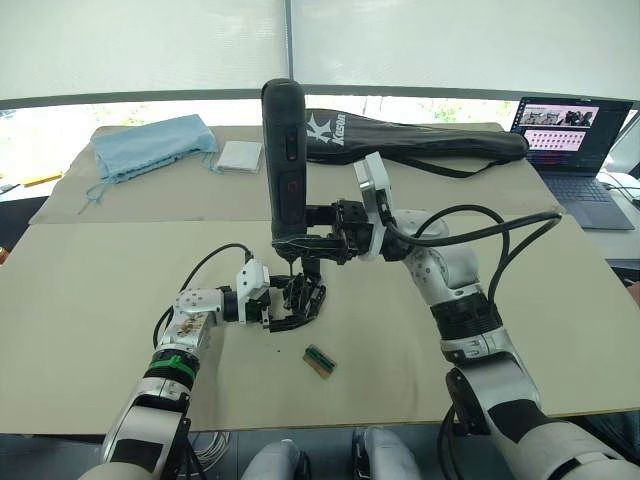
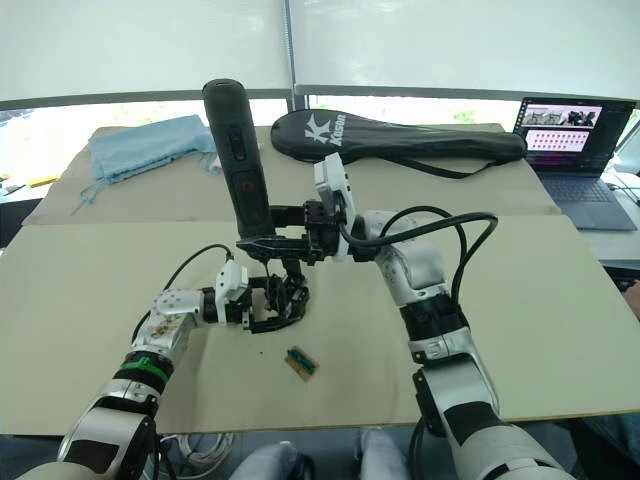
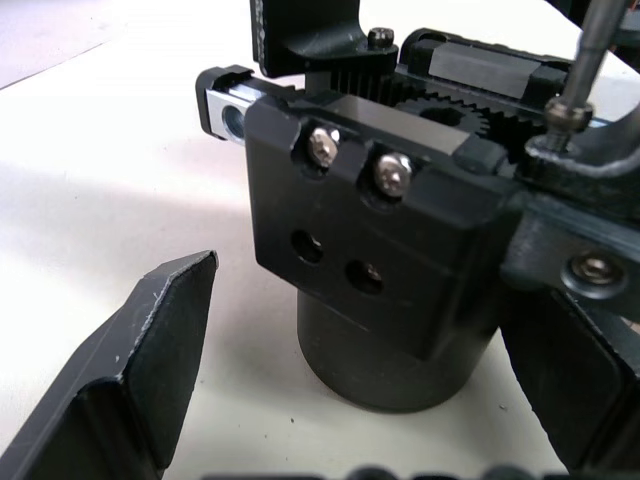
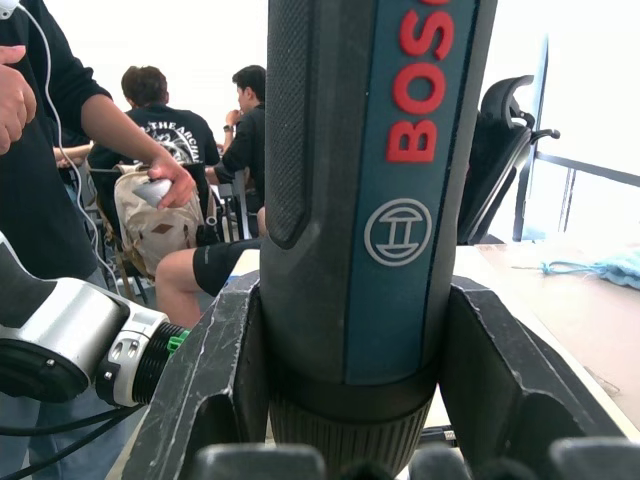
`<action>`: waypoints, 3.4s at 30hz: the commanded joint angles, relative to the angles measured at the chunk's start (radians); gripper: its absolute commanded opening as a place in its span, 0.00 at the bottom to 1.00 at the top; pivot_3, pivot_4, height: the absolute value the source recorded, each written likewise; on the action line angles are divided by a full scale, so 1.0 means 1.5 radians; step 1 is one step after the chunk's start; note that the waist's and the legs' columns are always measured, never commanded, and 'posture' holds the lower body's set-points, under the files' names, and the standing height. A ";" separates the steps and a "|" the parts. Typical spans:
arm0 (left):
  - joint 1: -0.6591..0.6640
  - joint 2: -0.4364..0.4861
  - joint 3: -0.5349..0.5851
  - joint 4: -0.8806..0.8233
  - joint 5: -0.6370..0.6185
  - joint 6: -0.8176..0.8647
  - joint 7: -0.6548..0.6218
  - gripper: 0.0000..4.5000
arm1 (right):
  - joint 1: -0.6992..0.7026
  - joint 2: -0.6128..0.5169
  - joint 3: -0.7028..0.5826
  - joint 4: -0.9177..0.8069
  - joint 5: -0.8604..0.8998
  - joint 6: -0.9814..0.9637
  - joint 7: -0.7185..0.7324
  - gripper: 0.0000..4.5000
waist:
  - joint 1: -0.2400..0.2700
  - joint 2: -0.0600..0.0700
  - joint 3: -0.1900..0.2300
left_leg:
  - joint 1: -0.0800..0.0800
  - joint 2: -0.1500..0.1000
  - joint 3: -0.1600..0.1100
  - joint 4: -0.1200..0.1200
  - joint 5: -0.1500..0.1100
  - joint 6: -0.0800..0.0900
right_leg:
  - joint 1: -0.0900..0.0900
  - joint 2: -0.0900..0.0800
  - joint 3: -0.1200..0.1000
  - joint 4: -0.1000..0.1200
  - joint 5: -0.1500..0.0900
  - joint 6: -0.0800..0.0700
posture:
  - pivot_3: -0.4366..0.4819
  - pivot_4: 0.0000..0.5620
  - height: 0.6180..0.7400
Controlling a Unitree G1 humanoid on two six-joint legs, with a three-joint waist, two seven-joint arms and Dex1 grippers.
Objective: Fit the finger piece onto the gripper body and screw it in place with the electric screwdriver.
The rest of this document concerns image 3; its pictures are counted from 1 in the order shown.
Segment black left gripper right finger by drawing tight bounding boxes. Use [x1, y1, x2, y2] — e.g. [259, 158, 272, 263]
[497, 289, 640, 471]

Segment black mounted finger piece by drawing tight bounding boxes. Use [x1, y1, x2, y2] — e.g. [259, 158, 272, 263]
[248, 0, 401, 99]

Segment dark socket head screw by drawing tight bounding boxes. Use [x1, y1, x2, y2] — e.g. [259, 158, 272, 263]
[544, 97, 596, 151]

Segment small black cap screw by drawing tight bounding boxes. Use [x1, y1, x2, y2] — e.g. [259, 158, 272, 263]
[367, 27, 396, 51]

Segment black gripper body workpiece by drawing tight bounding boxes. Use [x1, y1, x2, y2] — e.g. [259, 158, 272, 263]
[195, 27, 601, 414]

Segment silver screw with washer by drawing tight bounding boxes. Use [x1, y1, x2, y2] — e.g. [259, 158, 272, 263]
[562, 247, 629, 301]

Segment silver pan head screw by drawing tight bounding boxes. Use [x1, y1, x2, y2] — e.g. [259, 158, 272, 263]
[307, 124, 341, 169]
[372, 152, 416, 196]

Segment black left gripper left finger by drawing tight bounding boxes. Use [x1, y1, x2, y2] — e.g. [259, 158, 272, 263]
[0, 249, 220, 480]

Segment blue Bosch electric screwdriver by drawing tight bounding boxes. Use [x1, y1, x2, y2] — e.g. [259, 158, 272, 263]
[562, 0, 619, 109]

